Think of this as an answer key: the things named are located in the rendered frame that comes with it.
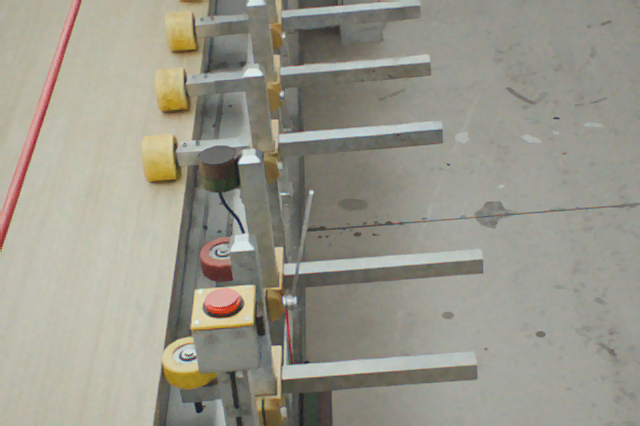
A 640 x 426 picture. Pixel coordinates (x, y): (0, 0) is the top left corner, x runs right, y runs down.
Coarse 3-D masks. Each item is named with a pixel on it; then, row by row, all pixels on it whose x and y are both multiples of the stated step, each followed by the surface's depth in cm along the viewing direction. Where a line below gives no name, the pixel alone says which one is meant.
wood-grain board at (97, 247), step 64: (0, 0) 301; (64, 0) 298; (128, 0) 295; (192, 0) 292; (0, 64) 273; (64, 64) 271; (128, 64) 269; (192, 64) 266; (0, 128) 251; (64, 128) 249; (128, 128) 247; (192, 128) 245; (0, 192) 231; (64, 192) 230; (128, 192) 228; (0, 256) 215; (64, 256) 213; (128, 256) 212; (0, 320) 201; (64, 320) 199; (128, 320) 198; (0, 384) 188; (64, 384) 187; (128, 384) 186
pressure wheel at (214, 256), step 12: (216, 240) 212; (228, 240) 212; (204, 252) 210; (216, 252) 210; (228, 252) 209; (204, 264) 208; (216, 264) 207; (228, 264) 207; (216, 276) 208; (228, 276) 208
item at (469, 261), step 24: (288, 264) 213; (312, 264) 212; (336, 264) 212; (360, 264) 211; (384, 264) 211; (408, 264) 210; (432, 264) 210; (456, 264) 210; (480, 264) 210; (288, 288) 212
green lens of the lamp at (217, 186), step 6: (234, 174) 195; (204, 180) 195; (210, 180) 194; (216, 180) 194; (222, 180) 194; (228, 180) 194; (234, 180) 195; (204, 186) 196; (210, 186) 195; (216, 186) 194; (222, 186) 194; (228, 186) 195; (234, 186) 195; (216, 192) 195
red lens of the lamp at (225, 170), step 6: (204, 150) 197; (234, 150) 196; (198, 156) 195; (228, 162) 193; (234, 162) 194; (204, 168) 193; (210, 168) 193; (216, 168) 193; (222, 168) 193; (228, 168) 193; (234, 168) 194; (204, 174) 194; (210, 174) 194; (216, 174) 193; (222, 174) 193; (228, 174) 194
